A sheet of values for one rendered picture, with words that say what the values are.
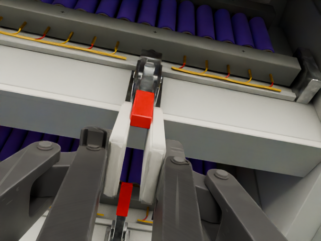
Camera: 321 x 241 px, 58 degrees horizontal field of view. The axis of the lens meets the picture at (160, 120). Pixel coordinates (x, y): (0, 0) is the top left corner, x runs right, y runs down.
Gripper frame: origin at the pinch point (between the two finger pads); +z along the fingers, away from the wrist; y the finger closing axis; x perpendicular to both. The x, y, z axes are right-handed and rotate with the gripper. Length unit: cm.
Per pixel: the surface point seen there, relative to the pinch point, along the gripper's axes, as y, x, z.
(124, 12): -3.2, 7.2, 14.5
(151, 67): 0.2, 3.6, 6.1
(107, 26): -4.1, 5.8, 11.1
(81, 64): -5.6, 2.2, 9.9
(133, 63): -1.4, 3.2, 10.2
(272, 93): 11.4, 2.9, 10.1
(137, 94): -0.4, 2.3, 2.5
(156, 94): 0.9, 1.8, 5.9
